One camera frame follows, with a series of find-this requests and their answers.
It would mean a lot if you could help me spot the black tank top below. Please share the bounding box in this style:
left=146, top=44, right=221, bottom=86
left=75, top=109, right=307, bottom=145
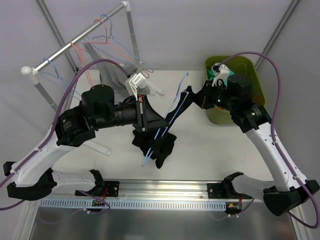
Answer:
left=131, top=85, right=208, bottom=169

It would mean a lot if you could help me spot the green tank top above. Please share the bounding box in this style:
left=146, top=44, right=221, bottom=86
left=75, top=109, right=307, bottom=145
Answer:
left=206, top=63, right=235, bottom=87

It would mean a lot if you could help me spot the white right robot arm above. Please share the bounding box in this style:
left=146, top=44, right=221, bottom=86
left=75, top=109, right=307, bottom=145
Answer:
left=200, top=75, right=320, bottom=216

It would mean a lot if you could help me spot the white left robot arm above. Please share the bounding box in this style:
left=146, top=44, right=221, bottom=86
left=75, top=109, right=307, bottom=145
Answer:
left=3, top=84, right=168, bottom=201

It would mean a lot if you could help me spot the grey tank top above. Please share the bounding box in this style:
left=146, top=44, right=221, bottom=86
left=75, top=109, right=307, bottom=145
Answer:
left=82, top=41, right=143, bottom=98

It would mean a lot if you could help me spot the olive green plastic bin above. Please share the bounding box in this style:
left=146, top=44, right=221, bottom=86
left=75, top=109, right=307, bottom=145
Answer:
left=204, top=54, right=268, bottom=125

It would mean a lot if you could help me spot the metal clothes rack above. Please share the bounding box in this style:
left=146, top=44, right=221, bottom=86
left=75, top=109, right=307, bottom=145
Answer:
left=20, top=0, right=166, bottom=156

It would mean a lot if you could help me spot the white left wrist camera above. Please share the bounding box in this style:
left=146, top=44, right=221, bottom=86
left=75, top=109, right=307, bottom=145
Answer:
left=124, top=73, right=149, bottom=101

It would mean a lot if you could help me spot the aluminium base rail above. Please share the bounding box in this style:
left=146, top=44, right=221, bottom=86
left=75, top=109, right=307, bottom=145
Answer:
left=49, top=177, right=278, bottom=201

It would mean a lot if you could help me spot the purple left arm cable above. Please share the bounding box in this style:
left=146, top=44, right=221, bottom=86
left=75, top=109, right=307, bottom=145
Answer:
left=0, top=58, right=133, bottom=215

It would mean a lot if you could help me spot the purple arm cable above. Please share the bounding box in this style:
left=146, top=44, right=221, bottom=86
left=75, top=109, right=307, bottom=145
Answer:
left=212, top=51, right=320, bottom=229
left=0, top=58, right=133, bottom=215

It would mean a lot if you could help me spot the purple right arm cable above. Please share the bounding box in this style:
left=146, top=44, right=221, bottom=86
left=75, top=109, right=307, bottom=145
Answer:
left=212, top=51, right=320, bottom=229

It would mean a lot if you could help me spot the white slotted cable duct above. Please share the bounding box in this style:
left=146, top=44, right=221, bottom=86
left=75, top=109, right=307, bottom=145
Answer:
left=39, top=198, right=227, bottom=212

